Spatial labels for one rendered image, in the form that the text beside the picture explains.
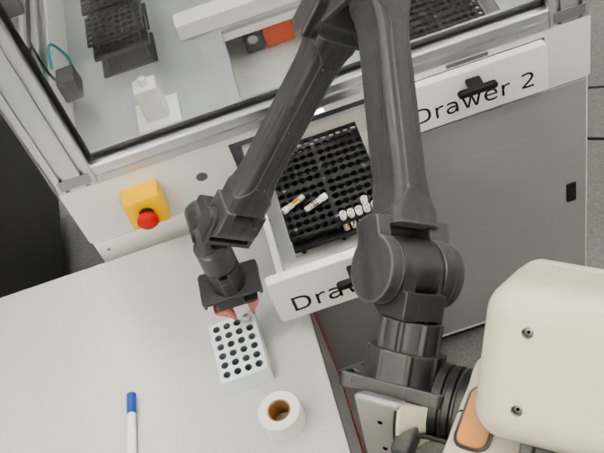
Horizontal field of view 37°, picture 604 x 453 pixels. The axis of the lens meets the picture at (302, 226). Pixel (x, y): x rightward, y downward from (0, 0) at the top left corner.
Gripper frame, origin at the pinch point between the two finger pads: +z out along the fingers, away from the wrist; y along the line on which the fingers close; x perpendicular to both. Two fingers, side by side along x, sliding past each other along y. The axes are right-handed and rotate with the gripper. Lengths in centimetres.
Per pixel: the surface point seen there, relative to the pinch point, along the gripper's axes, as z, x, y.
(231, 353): 2.5, 5.9, 3.9
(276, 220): -1.8, -15.9, -9.5
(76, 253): 84, -101, 61
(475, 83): -10, -26, -51
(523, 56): -10, -29, -61
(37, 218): 60, -97, 63
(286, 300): -6.1, 4.8, -8.2
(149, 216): -6.9, -21.6, 12.3
